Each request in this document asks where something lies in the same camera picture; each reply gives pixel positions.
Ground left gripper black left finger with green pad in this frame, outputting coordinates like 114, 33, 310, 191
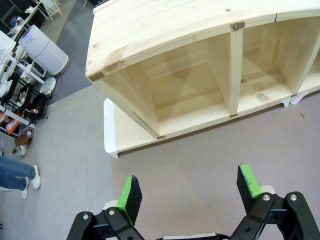
66, 174, 146, 240

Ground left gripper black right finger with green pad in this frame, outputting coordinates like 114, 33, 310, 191
228, 163, 320, 240

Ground wooden riser board, white legs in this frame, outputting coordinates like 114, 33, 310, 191
103, 97, 292, 160
289, 72, 320, 108

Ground person in blue jeans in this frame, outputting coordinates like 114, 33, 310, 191
0, 155, 42, 200

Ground person in brown trousers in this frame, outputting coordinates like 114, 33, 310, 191
11, 129, 35, 158

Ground black wheeled cart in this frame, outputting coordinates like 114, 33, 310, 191
0, 72, 53, 127

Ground pine wood four-compartment shelf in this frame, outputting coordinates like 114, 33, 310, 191
84, 0, 320, 140

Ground white cylindrical air purifier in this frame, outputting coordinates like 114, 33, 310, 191
17, 24, 70, 77

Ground white wooden chair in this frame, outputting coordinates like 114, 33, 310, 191
41, 0, 63, 22

